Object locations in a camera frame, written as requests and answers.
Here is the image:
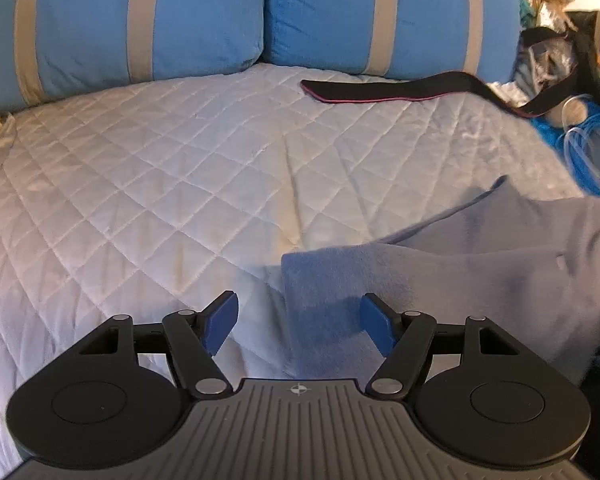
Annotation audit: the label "blue-grey sweatpants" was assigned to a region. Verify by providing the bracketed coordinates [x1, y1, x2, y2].
[282, 177, 600, 382]

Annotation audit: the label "quilted white bedspread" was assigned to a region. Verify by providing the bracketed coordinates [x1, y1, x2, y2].
[0, 64, 579, 478]

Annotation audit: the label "white striped cloth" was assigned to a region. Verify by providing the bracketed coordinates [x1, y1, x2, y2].
[488, 81, 531, 107]

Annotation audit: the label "beige plush toy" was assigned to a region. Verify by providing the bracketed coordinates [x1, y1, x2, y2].
[544, 96, 588, 129]

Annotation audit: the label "right blue striped pillow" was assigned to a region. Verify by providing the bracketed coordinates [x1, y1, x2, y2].
[264, 0, 520, 82]

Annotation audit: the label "blue striped pillow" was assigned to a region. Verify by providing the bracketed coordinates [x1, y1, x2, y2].
[264, 0, 520, 82]
[0, 0, 264, 113]

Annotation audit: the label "left blue striped pillow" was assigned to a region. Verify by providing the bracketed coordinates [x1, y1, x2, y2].
[0, 0, 264, 113]

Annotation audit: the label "teal yarn item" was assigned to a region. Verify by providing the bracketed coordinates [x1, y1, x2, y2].
[518, 0, 536, 29]

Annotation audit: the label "black bag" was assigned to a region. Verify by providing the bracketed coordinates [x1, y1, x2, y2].
[514, 11, 600, 117]

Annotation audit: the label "black strap red edge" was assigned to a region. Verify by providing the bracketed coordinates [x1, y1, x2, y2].
[300, 70, 578, 118]

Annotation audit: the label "blue coiled cable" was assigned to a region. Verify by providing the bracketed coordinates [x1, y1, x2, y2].
[529, 109, 600, 198]

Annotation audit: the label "white cable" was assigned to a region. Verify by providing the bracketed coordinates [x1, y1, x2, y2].
[561, 93, 600, 191]

